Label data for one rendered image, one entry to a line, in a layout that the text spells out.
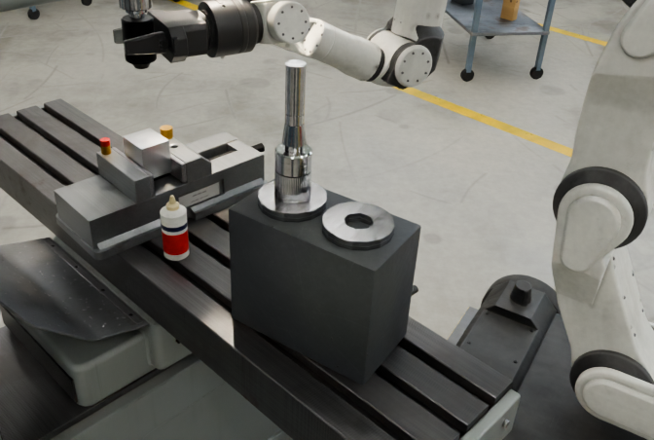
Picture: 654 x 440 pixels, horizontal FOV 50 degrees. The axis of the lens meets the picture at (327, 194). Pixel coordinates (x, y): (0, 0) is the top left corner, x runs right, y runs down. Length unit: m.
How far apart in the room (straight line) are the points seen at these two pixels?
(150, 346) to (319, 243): 0.44
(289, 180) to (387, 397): 0.30
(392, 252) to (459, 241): 2.02
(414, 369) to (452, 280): 1.69
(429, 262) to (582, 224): 1.59
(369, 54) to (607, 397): 0.73
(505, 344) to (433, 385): 0.60
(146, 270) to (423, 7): 0.65
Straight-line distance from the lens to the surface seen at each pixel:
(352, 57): 1.24
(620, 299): 1.27
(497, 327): 1.56
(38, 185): 1.38
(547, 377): 1.51
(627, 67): 1.07
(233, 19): 1.12
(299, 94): 0.82
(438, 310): 2.49
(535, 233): 3.00
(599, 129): 1.14
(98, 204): 1.16
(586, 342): 1.34
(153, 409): 1.27
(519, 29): 4.47
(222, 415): 1.43
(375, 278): 0.81
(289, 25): 1.14
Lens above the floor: 1.59
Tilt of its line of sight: 31 degrees down
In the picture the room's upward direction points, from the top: 3 degrees clockwise
